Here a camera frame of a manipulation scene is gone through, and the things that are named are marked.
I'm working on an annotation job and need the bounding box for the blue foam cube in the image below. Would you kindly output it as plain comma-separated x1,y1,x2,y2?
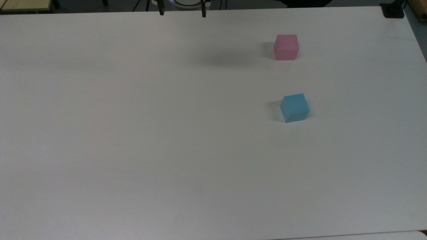
280,93,310,123

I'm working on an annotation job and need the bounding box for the pink foam cube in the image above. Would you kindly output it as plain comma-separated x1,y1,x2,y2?
274,34,300,61

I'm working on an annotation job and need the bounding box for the wooden side table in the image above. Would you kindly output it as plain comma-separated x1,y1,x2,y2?
0,0,54,14

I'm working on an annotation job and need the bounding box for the black clamp base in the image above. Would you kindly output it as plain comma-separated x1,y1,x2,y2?
380,0,406,19

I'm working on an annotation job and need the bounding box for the wooden board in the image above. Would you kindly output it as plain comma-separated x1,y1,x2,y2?
405,0,427,23

